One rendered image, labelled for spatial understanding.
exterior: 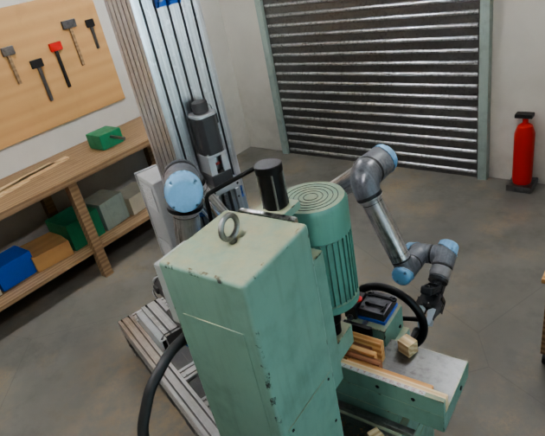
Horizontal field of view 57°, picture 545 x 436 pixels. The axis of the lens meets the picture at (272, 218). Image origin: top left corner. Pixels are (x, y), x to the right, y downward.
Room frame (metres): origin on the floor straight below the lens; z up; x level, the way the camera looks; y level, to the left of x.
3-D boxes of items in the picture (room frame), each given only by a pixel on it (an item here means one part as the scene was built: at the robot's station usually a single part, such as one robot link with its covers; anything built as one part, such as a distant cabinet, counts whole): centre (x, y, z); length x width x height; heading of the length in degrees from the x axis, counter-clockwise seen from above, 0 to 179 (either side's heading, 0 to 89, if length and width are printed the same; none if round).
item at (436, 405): (1.04, -0.10, 0.93); 0.60 x 0.02 x 0.06; 50
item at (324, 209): (1.08, -0.10, 1.32); 0.18 x 0.18 x 0.31
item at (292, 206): (0.98, -0.01, 1.53); 0.08 x 0.08 x 0.17; 50
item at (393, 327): (1.21, -0.25, 0.91); 0.15 x 0.14 x 0.09; 50
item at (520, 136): (3.36, -1.95, 0.30); 0.19 x 0.18 x 0.60; 135
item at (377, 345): (1.14, -0.15, 0.94); 0.22 x 0.02 x 0.07; 50
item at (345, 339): (1.07, -0.09, 0.99); 0.14 x 0.07 x 0.09; 140
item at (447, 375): (1.15, -0.19, 0.87); 0.61 x 0.30 x 0.06; 50
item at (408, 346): (1.08, -0.31, 0.92); 0.04 x 0.04 x 0.04; 29
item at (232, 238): (0.86, 0.09, 1.55); 0.06 x 0.02 x 0.07; 140
